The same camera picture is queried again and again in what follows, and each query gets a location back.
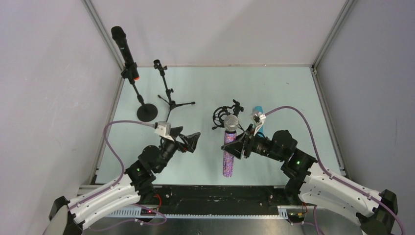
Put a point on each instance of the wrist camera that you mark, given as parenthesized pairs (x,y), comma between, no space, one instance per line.
(162,128)
(258,120)

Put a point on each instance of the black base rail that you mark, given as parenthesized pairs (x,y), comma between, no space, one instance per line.
(218,200)

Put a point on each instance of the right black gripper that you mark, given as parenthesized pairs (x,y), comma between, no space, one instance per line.
(245,144)

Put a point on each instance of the blue microphone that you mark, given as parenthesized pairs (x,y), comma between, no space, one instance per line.
(259,109)

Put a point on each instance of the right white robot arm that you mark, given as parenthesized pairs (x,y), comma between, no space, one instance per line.
(311,183)

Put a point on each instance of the right circuit board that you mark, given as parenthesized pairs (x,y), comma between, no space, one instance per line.
(296,218)

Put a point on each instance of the circuit board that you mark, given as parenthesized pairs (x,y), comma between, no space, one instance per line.
(148,212)
(296,218)

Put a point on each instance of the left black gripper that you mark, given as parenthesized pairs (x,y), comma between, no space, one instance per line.
(181,139)

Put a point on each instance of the tall black tripod stand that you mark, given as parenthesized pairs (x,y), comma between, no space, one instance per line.
(168,91)

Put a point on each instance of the black round base stand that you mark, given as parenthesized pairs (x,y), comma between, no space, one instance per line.
(147,111)

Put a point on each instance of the shock mount tripod stand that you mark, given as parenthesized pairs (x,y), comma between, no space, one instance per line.
(222,112)

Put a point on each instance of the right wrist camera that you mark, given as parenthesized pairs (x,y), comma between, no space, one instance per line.
(258,120)

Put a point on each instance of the left circuit board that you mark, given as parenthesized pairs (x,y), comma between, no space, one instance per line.
(148,212)

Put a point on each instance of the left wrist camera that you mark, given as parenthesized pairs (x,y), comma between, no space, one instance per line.
(162,128)

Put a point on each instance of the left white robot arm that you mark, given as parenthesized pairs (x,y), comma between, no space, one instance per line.
(134,185)

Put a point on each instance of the black microphone orange end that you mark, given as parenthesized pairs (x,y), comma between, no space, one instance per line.
(124,53)

